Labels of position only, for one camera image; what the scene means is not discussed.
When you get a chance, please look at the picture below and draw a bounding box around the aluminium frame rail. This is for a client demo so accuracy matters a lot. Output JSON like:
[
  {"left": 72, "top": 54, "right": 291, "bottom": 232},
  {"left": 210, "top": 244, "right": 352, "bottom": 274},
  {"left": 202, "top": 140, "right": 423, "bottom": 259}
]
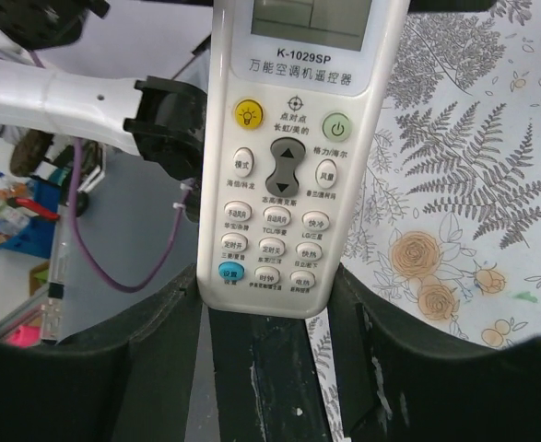
[{"left": 0, "top": 227, "right": 71, "bottom": 347}]

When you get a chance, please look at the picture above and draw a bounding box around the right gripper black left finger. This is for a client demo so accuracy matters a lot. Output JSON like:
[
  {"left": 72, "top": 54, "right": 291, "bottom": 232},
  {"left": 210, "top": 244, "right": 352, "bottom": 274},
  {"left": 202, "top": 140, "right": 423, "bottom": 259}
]
[{"left": 0, "top": 267, "right": 201, "bottom": 441}]

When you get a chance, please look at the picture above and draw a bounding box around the floral patterned table mat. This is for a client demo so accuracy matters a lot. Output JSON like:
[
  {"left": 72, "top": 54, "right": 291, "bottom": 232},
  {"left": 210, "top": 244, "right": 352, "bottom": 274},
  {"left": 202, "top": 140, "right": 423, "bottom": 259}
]
[{"left": 309, "top": 1, "right": 541, "bottom": 441}]

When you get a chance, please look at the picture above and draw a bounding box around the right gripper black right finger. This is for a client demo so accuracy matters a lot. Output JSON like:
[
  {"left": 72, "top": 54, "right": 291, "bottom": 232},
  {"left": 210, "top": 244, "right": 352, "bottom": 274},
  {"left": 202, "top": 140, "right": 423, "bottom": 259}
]
[{"left": 328, "top": 268, "right": 541, "bottom": 441}]

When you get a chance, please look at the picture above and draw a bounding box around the white air conditioner remote control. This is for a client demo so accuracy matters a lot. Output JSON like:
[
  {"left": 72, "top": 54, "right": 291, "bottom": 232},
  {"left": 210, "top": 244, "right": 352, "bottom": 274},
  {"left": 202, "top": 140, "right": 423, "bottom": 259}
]
[{"left": 196, "top": 1, "right": 409, "bottom": 319}]

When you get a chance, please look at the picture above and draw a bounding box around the blue crate with bottles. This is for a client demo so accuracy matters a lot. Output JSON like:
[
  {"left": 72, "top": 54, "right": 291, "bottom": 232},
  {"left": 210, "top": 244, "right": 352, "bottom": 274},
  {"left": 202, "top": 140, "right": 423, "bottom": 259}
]
[{"left": 0, "top": 171, "right": 61, "bottom": 259}]

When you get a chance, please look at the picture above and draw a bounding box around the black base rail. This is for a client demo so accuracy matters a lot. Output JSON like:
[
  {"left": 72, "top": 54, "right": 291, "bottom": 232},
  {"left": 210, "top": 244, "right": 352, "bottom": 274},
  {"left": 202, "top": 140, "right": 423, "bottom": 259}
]
[{"left": 209, "top": 309, "right": 333, "bottom": 442}]

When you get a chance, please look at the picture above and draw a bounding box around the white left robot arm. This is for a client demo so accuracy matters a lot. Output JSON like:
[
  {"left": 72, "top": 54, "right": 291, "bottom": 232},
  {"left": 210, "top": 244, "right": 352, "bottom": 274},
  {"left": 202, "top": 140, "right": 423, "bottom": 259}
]
[{"left": 0, "top": 1, "right": 206, "bottom": 180}]

